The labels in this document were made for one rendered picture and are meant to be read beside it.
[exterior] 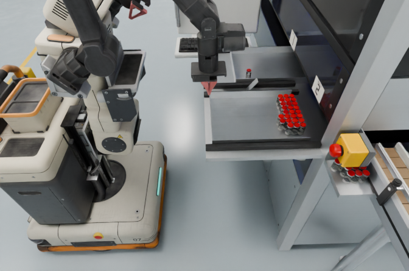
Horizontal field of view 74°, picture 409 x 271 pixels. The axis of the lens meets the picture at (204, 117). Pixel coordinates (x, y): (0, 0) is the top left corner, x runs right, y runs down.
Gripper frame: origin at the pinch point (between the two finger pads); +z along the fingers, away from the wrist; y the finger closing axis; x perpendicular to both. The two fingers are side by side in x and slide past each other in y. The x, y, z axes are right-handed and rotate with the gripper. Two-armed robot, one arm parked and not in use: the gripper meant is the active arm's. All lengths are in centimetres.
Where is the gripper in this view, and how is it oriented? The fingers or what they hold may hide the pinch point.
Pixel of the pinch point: (209, 91)
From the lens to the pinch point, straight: 85.3
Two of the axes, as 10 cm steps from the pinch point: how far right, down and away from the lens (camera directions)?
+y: 10.0, -0.4, -0.1
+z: 0.3, 7.1, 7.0
